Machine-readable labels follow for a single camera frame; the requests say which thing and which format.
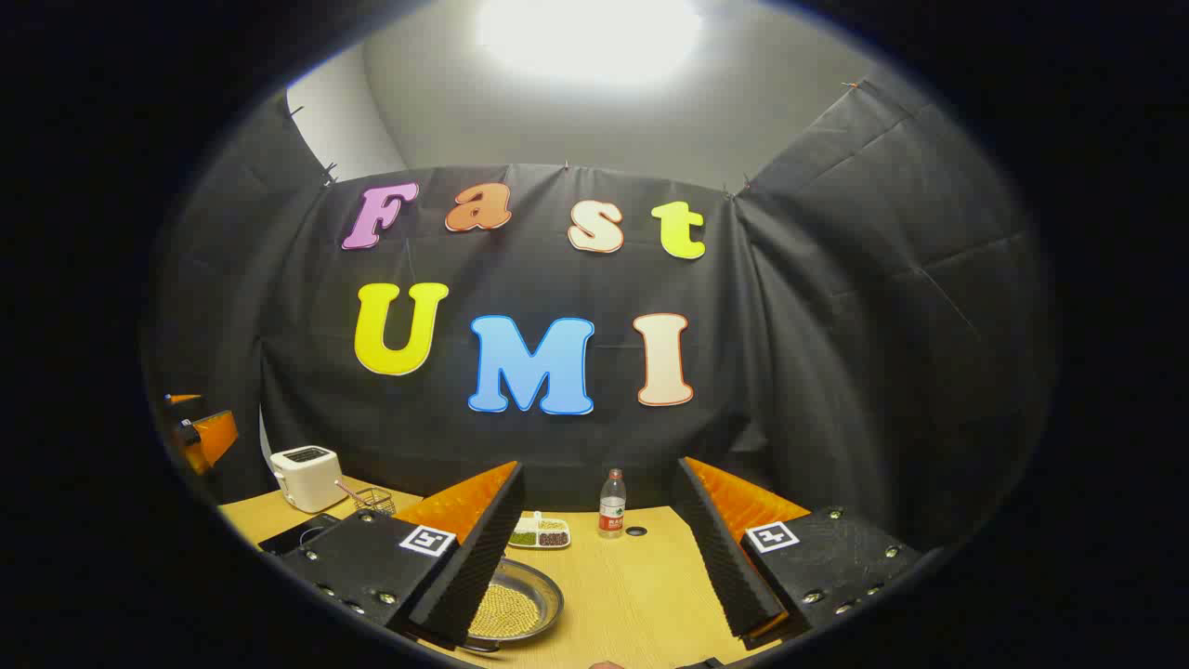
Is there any clear water bottle red label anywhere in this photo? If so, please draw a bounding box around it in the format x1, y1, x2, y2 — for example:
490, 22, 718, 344
598, 468, 627, 540

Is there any steel pot with soybeans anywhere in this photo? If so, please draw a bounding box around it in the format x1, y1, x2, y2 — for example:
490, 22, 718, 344
462, 557, 565, 653

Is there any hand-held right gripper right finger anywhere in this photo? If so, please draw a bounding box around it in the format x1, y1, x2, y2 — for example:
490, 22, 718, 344
671, 455, 924, 640

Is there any black induction cooktop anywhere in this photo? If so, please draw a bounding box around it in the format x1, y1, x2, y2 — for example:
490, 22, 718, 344
258, 513, 341, 557

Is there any large ceiling light panel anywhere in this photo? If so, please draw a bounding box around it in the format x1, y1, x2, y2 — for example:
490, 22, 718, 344
478, 0, 703, 86

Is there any white toaster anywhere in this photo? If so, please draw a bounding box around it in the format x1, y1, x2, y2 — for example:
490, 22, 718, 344
269, 445, 349, 514

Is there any white divided dish with beans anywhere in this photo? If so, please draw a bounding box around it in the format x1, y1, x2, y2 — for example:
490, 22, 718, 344
508, 511, 571, 550

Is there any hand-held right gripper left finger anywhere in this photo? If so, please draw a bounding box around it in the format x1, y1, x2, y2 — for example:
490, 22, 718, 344
279, 461, 527, 649

